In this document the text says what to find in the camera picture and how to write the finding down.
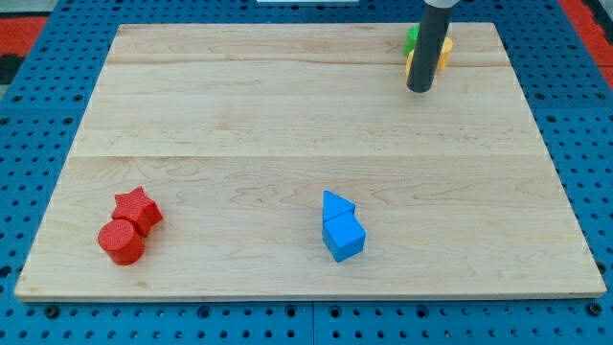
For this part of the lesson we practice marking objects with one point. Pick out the green star block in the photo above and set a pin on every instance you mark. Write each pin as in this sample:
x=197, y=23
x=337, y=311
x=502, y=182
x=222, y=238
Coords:
x=411, y=39

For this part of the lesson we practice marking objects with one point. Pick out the red star block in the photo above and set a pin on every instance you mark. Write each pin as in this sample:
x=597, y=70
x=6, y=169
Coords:
x=137, y=208

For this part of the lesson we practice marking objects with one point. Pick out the blue triangle block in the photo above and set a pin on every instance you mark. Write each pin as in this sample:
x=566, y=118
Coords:
x=334, y=205

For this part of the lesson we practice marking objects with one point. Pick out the blue cube block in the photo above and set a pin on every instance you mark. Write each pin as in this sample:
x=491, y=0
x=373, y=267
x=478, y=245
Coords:
x=343, y=236

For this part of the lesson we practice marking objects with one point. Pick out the light wooden board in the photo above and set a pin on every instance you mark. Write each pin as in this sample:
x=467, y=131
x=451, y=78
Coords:
x=235, y=131

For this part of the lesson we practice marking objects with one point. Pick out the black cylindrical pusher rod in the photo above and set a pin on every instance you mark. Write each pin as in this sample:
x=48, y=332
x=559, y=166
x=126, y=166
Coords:
x=427, y=52

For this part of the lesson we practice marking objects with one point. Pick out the yellow block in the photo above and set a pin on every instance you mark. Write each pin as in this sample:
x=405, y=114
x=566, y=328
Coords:
x=443, y=59

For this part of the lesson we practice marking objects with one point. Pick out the red cylinder block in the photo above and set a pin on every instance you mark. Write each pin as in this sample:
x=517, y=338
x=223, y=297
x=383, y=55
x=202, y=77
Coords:
x=121, y=242

